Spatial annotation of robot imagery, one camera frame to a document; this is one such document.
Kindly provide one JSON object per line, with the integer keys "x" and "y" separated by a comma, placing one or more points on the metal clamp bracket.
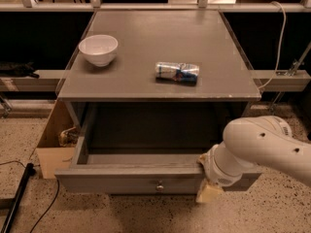
{"x": 291, "y": 72}

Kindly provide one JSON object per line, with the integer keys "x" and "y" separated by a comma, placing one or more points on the black floor bar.
{"x": 12, "y": 204}

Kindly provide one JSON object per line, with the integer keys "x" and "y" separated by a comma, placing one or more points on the crumpled paper in box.
{"x": 68, "y": 137}

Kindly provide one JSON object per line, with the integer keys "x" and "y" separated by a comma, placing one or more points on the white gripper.
{"x": 213, "y": 169}

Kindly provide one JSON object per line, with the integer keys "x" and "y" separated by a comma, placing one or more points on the grey drawer cabinet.
{"x": 148, "y": 37}

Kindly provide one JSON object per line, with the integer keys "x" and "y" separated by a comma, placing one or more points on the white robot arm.
{"x": 247, "y": 142}

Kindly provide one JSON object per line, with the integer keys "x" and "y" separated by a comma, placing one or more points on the grey top drawer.
{"x": 145, "y": 147}

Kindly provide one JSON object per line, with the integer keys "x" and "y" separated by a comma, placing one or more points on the white ceramic bowl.
{"x": 99, "y": 50}

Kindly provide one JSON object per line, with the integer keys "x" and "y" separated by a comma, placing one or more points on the black object on ledge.
{"x": 16, "y": 69}

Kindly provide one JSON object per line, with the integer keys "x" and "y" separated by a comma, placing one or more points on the crushed blue silver can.
{"x": 177, "y": 72}

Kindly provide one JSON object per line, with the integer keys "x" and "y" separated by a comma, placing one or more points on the open cardboard box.
{"x": 51, "y": 155}

